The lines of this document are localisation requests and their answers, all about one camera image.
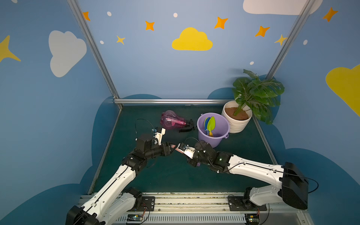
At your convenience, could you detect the blue trowel wooden handle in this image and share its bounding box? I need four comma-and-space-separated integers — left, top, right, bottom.
204, 117, 210, 133

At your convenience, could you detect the purple plastic bucket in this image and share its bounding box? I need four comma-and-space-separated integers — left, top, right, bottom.
197, 112, 230, 148

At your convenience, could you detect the purple scoop pink handle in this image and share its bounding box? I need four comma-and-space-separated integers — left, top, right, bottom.
172, 144, 200, 167

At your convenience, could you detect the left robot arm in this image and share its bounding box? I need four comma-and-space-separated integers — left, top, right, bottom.
65, 133, 176, 225

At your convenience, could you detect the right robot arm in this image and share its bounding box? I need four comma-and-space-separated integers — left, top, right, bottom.
177, 141, 309, 211

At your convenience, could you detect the pink transparent spray bottle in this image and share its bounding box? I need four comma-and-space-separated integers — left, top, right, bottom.
160, 110, 196, 133

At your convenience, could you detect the white ribbed plant pot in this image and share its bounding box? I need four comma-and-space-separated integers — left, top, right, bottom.
221, 100, 253, 134

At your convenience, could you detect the back horizontal aluminium bar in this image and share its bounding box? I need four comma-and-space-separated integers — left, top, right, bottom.
114, 98, 231, 105

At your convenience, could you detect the left small circuit board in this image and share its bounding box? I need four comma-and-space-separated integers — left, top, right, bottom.
127, 214, 143, 222

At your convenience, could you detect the small circuit board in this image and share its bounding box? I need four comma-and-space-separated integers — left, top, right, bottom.
245, 214, 260, 225
127, 214, 143, 222

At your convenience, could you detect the right small circuit board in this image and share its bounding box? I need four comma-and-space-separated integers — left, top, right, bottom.
245, 214, 260, 225

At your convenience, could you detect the green artificial monstera plant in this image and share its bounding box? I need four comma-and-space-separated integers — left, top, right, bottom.
232, 69, 285, 125

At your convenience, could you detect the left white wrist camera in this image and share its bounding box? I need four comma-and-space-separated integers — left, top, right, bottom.
154, 127, 166, 145

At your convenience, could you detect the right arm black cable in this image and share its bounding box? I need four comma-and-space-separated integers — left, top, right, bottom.
224, 161, 320, 195

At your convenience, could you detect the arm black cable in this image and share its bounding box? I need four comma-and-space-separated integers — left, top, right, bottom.
224, 161, 320, 195
134, 118, 156, 141

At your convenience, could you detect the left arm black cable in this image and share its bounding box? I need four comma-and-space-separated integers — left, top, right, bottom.
134, 118, 156, 141

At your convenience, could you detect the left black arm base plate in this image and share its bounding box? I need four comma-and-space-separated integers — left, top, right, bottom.
131, 196, 155, 212

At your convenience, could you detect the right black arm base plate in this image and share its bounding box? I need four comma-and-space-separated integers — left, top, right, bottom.
227, 195, 268, 212

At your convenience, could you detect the left aluminium frame post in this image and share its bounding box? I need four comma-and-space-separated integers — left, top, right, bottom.
67, 0, 123, 111

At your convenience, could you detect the aluminium frame post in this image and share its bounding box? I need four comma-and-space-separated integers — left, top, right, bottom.
67, 0, 123, 111
265, 0, 317, 80

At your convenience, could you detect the right aluminium frame post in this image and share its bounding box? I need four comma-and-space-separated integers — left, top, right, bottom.
265, 0, 317, 80

